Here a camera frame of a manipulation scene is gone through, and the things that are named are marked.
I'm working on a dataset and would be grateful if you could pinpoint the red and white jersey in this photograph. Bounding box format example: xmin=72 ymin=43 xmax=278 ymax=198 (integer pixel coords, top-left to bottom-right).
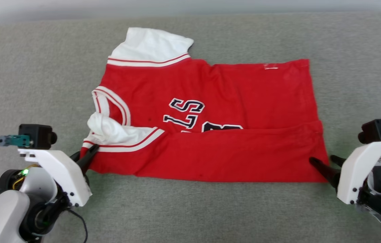
xmin=80 ymin=27 xmax=330 ymax=183

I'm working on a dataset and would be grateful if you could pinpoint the grey fabric sofa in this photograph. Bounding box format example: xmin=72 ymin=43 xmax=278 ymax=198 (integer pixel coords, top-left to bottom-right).
xmin=0 ymin=12 xmax=381 ymax=243

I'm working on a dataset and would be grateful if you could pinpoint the white left camera bracket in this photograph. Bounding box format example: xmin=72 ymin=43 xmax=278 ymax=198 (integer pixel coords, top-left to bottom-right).
xmin=18 ymin=148 xmax=92 ymax=207

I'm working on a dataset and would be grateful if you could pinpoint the teal left camera connector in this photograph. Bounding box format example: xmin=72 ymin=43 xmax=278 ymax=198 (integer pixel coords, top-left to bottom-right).
xmin=0 ymin=135 xmax=31 ymax=147

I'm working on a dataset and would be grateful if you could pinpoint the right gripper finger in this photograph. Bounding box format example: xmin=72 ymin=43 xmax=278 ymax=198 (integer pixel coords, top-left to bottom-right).
xmin=309 ymin=157 xmax=342 ymax=190
xmin=330 ymin=155 xmax=346 ymax=168

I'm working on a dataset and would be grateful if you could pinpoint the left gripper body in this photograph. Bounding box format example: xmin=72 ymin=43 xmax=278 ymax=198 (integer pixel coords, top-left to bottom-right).
xmin=0 ymin=165 xmax=58 ymax=205

